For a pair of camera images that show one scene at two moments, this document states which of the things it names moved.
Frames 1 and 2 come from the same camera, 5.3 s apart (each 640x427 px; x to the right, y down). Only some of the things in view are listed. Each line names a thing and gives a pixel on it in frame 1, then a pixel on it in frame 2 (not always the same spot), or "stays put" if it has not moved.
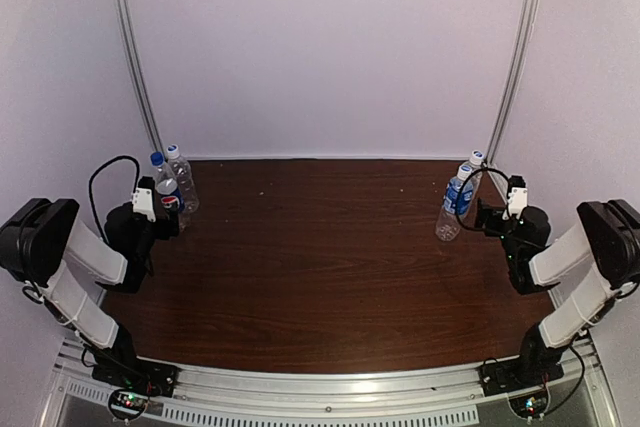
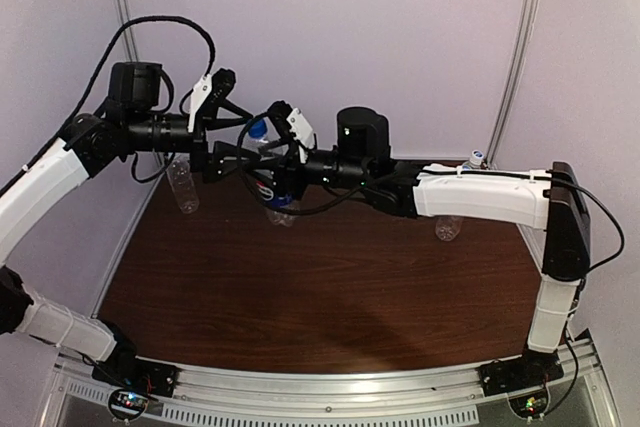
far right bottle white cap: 477,157 stays put
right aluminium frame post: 520,54 stays put
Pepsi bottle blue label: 166,183 to 282,201
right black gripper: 491,219 to 291,162
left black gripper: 167,217 to 200,134
